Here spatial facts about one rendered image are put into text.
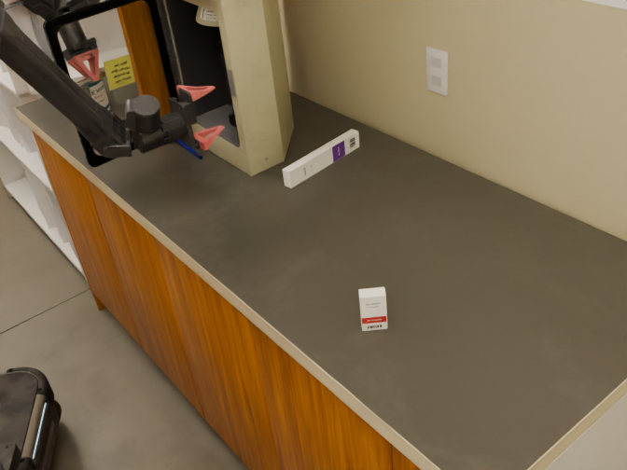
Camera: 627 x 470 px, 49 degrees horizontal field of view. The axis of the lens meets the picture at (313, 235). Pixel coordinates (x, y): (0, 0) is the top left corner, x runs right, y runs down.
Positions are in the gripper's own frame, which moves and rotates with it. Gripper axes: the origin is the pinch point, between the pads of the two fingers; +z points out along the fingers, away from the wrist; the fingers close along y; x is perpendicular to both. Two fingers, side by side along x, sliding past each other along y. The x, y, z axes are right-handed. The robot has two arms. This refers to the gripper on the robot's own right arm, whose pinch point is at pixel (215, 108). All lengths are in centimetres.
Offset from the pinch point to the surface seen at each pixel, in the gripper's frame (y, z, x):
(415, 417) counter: -29, -14, -75
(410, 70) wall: -9, 54, -6
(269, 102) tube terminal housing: -8.7, 19.9, 9.8
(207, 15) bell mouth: 13.5, 13.8, 20.9
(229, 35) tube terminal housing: 11.2, 12.1, 9.1
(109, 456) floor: -119, -47, 40
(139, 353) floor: -118, -18, 77
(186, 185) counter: -26.2, -3.8, 19.8
